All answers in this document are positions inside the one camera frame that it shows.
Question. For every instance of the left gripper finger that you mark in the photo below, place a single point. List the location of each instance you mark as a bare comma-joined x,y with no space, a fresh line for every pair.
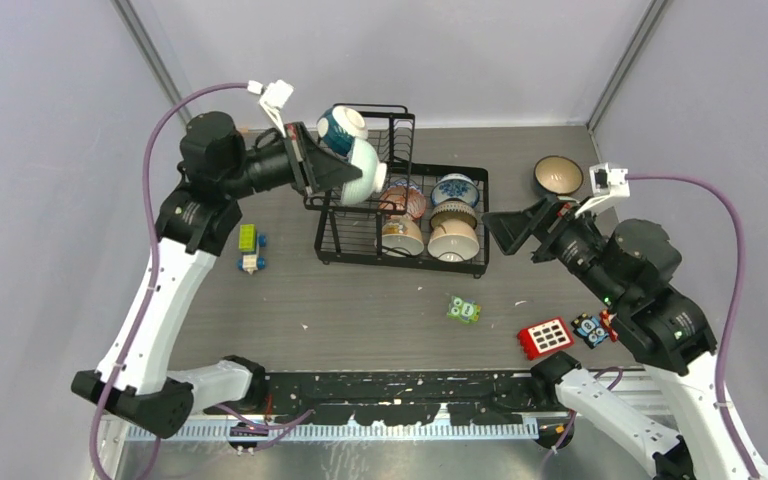
325,172
313,151

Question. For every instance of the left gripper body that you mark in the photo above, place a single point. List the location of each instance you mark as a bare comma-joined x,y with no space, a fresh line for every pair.
280,164

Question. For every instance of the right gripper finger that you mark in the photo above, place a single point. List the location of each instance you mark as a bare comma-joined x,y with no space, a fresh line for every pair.
508,229
543,215

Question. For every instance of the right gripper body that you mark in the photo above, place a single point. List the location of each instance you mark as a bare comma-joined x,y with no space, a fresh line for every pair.
571,240

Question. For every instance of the dark teal bowl white foot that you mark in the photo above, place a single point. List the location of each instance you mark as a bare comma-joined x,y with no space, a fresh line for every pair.
338,128

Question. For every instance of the teal bowl tan interior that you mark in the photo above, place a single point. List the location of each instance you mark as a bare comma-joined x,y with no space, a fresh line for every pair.
557,175

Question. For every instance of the pale mint bowl front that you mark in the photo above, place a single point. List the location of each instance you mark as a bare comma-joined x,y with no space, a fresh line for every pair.
363,156

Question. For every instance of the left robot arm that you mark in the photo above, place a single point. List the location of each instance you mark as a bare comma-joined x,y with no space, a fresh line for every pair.
188,233

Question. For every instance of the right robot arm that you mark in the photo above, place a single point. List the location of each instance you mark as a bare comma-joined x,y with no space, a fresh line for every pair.
630,271

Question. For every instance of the brown rimmed stacked bowl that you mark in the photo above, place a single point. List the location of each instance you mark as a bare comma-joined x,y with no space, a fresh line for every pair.
453,209

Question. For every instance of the cream bowl right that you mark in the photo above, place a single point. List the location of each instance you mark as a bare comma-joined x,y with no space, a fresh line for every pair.
453,241

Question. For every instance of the cream bowl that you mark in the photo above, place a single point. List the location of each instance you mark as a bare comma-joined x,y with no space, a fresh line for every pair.
401,237
453,241

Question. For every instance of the blue white patterned bowl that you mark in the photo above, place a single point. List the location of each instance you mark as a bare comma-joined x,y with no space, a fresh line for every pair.
455,186

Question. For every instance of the red patterned bowl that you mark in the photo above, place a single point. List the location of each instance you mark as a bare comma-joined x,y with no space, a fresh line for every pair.
401,198

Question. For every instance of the yellow blue toy block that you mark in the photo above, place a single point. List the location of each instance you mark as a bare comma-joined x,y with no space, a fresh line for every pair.
250,242

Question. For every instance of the dark blue owl block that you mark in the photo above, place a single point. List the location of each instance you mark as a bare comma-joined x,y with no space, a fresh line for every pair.
589,329

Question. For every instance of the green owl block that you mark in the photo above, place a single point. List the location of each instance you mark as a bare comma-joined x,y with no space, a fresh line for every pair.
465,311

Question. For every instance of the cream bowl left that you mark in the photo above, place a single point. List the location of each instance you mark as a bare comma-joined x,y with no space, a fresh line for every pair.
401,237

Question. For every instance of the red grid block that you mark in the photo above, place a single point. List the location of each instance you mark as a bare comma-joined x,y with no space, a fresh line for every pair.
545,338

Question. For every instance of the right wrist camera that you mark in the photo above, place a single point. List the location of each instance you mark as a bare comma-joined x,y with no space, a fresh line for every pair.
609,185

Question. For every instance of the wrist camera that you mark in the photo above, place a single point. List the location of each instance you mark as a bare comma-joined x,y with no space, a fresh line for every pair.
609,185
272,98

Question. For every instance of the black wire dish rack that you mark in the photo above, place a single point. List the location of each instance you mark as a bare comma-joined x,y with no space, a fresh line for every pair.
351,234

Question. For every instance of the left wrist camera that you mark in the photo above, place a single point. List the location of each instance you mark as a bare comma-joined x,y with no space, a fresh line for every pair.
272,98

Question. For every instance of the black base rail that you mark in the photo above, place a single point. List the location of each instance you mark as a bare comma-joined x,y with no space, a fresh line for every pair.
403,398

